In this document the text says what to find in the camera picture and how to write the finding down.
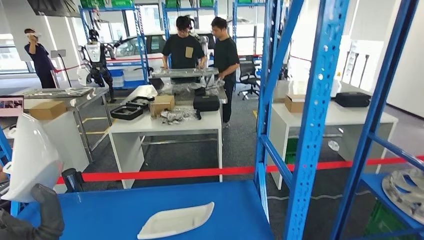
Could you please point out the white desk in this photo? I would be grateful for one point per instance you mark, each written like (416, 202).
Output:
(69, 145)

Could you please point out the cardboard box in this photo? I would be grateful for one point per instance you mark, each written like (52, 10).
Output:
(162, 105)
(48, 111)
(293, 104)

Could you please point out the white plastic bag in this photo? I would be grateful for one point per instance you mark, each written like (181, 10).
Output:
(334, 145)

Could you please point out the round metal casting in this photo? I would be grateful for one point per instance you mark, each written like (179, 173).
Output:
(404, 195)

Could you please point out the blue steel shelf rack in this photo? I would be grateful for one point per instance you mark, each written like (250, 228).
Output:
(234, 20)
(381, 99)
(164, 20)
(132, 212)
(140, 43)

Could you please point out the person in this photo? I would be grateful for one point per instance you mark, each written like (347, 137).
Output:
(184, 49)
(225, 56)
(41, 63)

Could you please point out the white car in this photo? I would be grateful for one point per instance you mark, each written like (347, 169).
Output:
(132, 49)

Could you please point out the sign stand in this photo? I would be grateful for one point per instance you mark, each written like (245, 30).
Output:
(58, 53)

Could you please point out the white table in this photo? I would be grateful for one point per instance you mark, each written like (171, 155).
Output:
(165, 127)
(348, 116)

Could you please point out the open laptop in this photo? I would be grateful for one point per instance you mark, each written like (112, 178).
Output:
(11, 106)

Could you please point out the white locker row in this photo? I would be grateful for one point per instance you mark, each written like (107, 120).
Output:
(357, 66)

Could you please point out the clear plastic wrap pile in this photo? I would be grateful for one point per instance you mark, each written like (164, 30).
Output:
(212, 86)

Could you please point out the black stanchion post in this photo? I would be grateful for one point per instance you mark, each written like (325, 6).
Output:
(73, 180)

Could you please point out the white moulded plastic part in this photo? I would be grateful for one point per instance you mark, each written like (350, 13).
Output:
(33, 155)
(175, 221)

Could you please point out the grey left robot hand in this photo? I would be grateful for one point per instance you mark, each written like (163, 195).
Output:
(49, 212)

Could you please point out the black laptop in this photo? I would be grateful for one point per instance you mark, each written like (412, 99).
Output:
(156, 83)

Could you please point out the black foam case tray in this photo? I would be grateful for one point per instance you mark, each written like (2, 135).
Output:
(140, 101)
(126, 113)

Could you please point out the flat grey metal panel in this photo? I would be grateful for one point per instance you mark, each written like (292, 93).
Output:
(56, 92)

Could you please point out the green plastic crate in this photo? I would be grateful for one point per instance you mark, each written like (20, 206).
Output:
(291, 152)
(381, 225)
(173, 3)
(122, 3)
(92, 3)
(206, 2)

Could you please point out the thin red barrier belt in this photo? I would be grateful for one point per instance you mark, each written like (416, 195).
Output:
(139, 60)

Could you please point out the black zip case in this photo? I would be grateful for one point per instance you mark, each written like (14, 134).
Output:
(206, 103)
(351, 99)

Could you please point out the black office chair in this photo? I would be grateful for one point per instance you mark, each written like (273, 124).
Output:
(248, 73)

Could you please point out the humanoid robot silver arms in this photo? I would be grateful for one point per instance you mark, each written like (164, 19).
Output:
(202, 43)

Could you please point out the long grey metal panel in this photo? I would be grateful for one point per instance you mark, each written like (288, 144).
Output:
(184, 73)

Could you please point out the humanoid robot white torso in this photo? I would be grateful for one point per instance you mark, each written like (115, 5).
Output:
(94, 54)

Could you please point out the blue lidded storage box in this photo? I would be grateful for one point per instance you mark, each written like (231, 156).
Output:
(116, 79)

